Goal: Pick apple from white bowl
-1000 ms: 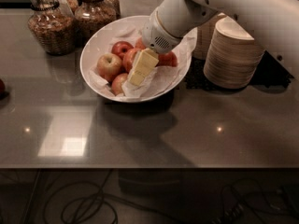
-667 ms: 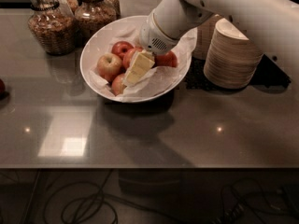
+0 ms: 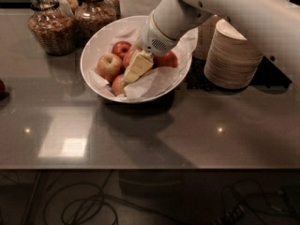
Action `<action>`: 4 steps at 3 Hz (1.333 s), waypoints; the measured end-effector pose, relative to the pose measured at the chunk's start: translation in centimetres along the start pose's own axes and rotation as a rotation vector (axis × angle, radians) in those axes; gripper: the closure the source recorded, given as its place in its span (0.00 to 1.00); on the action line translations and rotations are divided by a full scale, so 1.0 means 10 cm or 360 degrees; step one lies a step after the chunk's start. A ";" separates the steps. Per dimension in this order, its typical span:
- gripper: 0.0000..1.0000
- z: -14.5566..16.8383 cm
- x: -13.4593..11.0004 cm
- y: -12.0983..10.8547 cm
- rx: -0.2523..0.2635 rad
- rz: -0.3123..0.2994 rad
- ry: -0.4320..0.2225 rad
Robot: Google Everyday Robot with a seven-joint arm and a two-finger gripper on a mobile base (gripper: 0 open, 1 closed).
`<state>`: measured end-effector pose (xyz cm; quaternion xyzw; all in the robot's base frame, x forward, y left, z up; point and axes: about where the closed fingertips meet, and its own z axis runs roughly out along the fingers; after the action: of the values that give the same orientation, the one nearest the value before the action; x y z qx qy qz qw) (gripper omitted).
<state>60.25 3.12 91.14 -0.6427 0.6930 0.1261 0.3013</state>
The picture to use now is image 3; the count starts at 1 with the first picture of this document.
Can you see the glass granola jar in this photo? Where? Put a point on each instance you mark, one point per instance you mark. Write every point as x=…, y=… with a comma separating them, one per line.
x=53, y=30
x=92, y=15

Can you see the black rubber mat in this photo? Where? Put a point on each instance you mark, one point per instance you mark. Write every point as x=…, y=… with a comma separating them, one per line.
x=267, y=77

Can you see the white paper bowl liner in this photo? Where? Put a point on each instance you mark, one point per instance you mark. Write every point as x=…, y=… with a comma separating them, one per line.
x=156, y=82

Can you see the right dark red apple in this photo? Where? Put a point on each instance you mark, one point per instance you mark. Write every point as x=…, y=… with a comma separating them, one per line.
x=167, y=60

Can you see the front yellow-red apple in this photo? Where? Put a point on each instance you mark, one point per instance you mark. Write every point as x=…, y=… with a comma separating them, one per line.
x=118, y=85

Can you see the back stack paper bowls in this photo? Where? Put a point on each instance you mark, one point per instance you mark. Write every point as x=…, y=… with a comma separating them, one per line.
x=205, y=34

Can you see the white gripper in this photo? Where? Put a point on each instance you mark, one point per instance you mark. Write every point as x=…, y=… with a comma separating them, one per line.
x=155, y=38

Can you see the front stack paper bowls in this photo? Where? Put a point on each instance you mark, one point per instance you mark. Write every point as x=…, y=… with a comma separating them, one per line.
x=232, y=60

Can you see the left yellow-red apple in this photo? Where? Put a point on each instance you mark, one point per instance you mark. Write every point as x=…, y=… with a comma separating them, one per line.
x=109, y=66

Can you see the yellow-red apple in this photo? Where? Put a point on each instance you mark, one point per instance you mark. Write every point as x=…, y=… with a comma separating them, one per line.
x=109, y=66
x=118, y=85

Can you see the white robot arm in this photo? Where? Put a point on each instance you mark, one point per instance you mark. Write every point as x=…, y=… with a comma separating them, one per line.
x=273, y=26

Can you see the middle glass granola jar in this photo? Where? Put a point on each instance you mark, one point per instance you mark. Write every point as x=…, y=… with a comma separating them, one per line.
x=92, y=15

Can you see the left glass granola jar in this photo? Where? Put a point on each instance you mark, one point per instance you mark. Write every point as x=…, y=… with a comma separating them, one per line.
x=53, y=30

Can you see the back left red apple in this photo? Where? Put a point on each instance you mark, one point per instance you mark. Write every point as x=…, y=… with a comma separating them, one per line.
x=121, y=48

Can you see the red-yellow apple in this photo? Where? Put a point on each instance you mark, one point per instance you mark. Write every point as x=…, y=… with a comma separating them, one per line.
x=127, y=57

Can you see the white ceramic bowl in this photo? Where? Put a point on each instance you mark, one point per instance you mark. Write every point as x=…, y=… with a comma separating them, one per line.
x=103, y=38

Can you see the stack paper bowls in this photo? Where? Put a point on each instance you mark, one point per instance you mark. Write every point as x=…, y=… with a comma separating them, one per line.
x=205, y=34
x=232, y=60

